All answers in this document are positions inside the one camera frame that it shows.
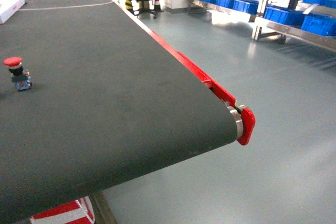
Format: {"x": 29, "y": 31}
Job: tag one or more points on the stainless steel shelf rack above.
{"x": 311, "y": 21}

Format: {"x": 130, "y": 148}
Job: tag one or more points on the dark grey conveyor belt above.
{"x": 108, "y": 104}

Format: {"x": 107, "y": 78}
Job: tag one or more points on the white cardboard box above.
{"x": 9, "y": 8}

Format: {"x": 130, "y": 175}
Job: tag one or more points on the red metal conveyor frame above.
{"x": 245, "y": 119}

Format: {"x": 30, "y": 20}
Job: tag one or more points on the red white striped traffic cone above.
{"x": 77, "y": 211}

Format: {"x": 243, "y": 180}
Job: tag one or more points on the red emergency stop button part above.
{"x": 20, "y": 77}

